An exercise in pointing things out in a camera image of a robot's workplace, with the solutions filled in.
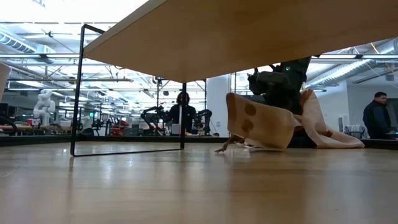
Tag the person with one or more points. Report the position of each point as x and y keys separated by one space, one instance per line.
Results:
x=177 y=116
x=376 y=119

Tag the white robot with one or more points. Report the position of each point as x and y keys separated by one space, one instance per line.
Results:
x=45 y=105

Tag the pink cloth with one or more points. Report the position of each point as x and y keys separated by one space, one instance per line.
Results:
x=317 y=124

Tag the black background robot arm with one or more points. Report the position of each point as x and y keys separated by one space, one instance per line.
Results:
x=152 y=116
x=205 y=116

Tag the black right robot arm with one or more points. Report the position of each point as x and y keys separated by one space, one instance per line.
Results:
x=298 y=70

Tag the red cart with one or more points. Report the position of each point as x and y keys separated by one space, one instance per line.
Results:
x=119 y=127

